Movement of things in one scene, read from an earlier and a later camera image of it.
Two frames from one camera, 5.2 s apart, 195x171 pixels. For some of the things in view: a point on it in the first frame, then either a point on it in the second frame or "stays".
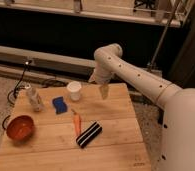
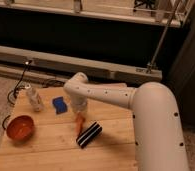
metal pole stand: x=151 y=67 stays
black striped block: x=89 y=134 stays
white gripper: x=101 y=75 to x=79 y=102
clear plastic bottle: x=36 y=102 stays
